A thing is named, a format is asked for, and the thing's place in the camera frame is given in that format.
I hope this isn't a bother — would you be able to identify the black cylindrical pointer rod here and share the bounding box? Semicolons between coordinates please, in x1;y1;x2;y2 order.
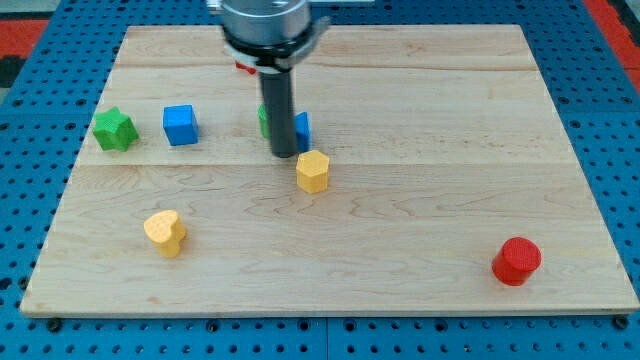
259;72;298;158

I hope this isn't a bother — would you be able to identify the blue cube block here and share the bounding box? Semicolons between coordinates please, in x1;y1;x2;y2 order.
162;104;199;146

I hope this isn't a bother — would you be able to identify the yellow heart block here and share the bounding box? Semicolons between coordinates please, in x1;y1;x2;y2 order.
143;210;187;258

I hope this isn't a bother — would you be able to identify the blue block behind rod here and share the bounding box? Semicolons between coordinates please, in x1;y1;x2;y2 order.
295;112;311;153

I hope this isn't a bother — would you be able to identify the green block behind rod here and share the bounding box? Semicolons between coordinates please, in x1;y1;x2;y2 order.
257;104;270;139

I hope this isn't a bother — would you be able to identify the green star block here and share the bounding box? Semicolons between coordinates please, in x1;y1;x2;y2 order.
92;106;139;152

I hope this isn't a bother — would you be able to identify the wooden board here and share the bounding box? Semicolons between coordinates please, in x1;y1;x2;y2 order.
21;25;639;319

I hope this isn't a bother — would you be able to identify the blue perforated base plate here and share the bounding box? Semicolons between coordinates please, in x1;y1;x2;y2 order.
1;1;639;359

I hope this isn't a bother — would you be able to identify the red cylinder block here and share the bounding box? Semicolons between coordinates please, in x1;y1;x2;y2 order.
491;237;542;286

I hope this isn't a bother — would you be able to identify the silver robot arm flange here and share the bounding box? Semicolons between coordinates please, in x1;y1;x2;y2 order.
206;0;330;74

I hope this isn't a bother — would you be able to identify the yellow hexagon block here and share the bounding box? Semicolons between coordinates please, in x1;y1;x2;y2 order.
296;150;330;194

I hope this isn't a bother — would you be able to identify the red block behind arm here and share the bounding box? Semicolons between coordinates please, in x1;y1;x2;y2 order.
235;61;257;75

